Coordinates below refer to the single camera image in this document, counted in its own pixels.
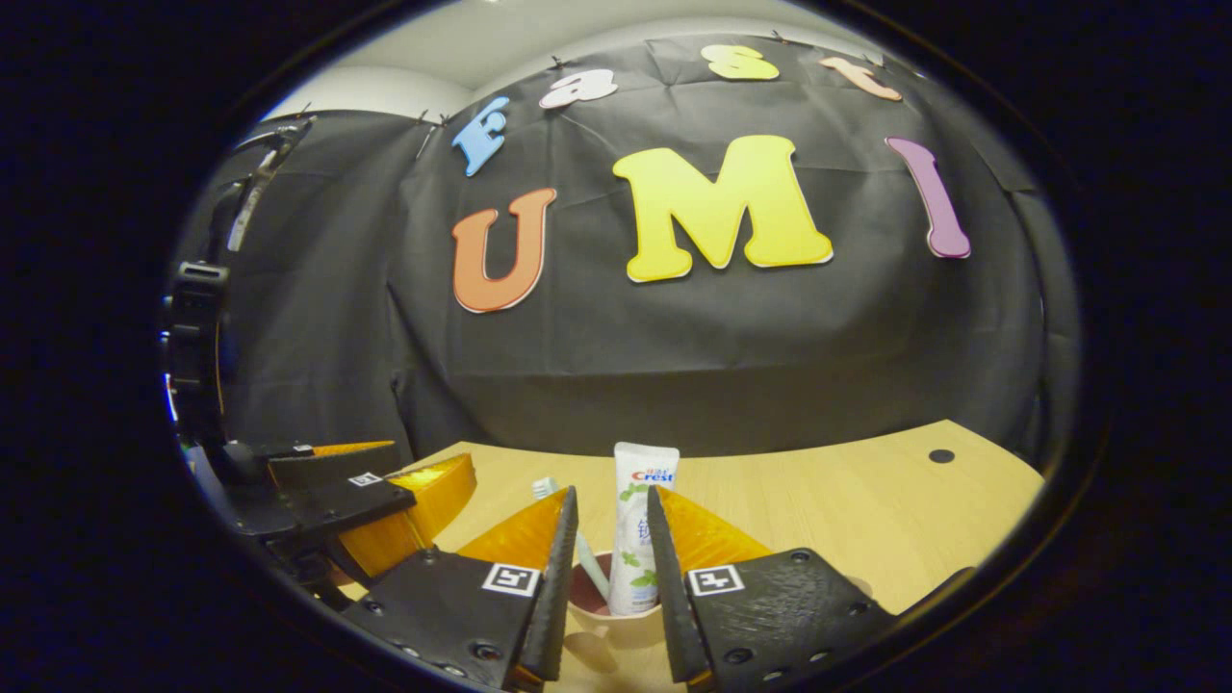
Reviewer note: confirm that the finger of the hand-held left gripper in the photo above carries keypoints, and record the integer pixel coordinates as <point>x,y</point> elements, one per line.
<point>337,496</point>
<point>356,448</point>

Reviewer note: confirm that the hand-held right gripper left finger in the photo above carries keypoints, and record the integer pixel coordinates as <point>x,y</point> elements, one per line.
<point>553,597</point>

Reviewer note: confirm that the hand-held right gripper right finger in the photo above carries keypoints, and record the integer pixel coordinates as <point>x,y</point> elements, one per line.
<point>669,597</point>

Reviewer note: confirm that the mint green toothbrush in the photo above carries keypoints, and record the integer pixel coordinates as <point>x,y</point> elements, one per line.
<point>592,568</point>

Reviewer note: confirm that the beige cup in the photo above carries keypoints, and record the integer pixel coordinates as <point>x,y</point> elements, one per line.
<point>616,626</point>

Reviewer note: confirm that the white toothpaste tube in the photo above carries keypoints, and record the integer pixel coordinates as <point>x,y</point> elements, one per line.
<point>640,520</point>

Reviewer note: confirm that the wooden desktop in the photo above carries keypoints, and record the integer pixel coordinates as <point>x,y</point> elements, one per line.
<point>847,520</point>

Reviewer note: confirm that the black backdrop cloth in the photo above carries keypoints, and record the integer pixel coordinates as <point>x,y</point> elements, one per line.
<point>597,366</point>

